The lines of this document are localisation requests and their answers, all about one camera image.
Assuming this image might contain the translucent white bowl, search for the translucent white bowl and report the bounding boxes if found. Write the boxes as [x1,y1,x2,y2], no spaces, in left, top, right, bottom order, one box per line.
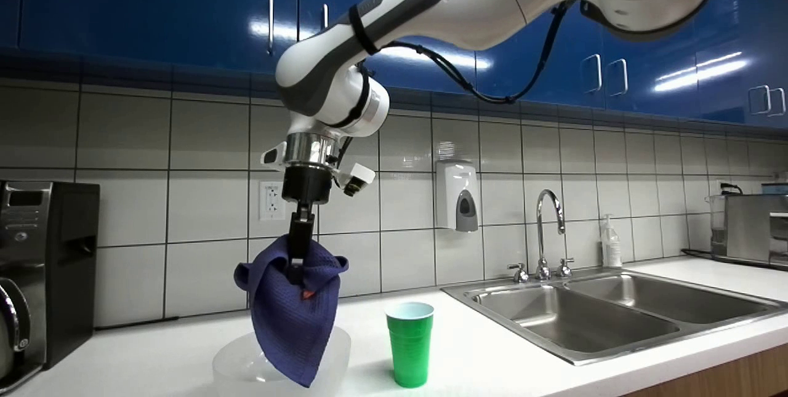
[212,325,352,397]

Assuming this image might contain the stainless steel double sink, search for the stainless steel double sink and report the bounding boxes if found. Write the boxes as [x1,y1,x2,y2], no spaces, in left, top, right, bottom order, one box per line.
[441,268,788,366]

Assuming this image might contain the blue wall cabinets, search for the blue wall cabinets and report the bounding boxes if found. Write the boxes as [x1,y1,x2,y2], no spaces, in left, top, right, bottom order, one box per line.
[0,0,788,131]

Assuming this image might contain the white wall soap dispenser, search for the white wall soap dispenser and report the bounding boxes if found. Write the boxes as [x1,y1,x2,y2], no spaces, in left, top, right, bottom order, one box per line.
[435,160,480,233]

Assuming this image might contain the clear plastic jug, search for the clear plastic jug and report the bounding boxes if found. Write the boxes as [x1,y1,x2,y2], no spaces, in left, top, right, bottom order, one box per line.
[706,194,729,256]

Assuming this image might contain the black and silver coffee machine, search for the black and silver coffee machine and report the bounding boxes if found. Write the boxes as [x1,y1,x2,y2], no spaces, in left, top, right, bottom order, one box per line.
[0,180,100,395]

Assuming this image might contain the stainless steel toaster oven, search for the stainless steel toaster oven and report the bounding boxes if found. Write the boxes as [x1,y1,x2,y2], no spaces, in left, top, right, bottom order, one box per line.
[725,193,788,267]

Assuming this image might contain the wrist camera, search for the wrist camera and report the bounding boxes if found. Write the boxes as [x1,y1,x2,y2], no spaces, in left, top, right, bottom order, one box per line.
[334,162,377,198]

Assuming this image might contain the blue cloth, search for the blue cloth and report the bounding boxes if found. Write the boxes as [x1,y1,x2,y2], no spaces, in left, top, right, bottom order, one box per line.
[234,235,350,388]

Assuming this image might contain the white wall socket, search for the white wall socket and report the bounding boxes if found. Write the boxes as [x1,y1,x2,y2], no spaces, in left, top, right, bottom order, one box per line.
[259,182,287,221]

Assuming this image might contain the green plastic cup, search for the green plastic cup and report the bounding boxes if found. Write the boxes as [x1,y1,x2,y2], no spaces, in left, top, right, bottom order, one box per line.
[385,302,435,389]

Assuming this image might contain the chrome tap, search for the chrome tap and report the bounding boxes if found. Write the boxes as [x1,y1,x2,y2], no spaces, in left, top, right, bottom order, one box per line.
[508,189,575,283]

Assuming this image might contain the clear pump soap bottle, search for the clear pump soap bottle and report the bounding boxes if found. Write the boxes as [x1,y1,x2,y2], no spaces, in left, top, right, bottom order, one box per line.
[600,214,623,268]

